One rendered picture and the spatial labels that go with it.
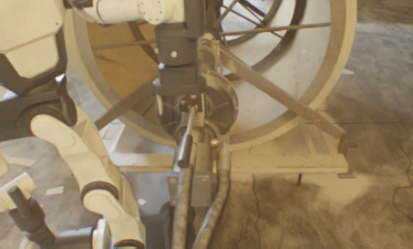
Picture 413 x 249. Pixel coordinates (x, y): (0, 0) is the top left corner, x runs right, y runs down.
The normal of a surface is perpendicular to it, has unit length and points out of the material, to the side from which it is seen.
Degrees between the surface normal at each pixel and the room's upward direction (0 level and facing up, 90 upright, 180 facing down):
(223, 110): 90
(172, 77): 90
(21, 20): 86
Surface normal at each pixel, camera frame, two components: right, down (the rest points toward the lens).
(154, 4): -0.58, 0.44
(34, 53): 0.76, 0.25
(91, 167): 0.17, 0.51
